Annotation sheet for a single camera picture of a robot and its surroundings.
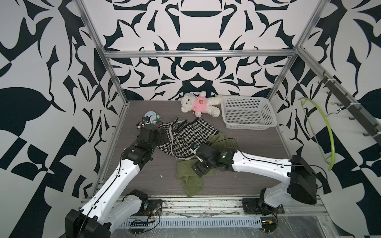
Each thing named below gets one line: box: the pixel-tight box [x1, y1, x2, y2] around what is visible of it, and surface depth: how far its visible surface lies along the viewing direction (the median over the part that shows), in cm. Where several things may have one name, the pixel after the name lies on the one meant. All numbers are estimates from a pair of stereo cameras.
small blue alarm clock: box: [143, 110, 161, 124], surface depth 107 cm
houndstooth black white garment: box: [157, 116, 220, 159], surface depth 99 cm
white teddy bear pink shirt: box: [180, 90, 223, 118], surface depth 110 cm
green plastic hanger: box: [298, 97, 336, 172], surface depth 70 cm
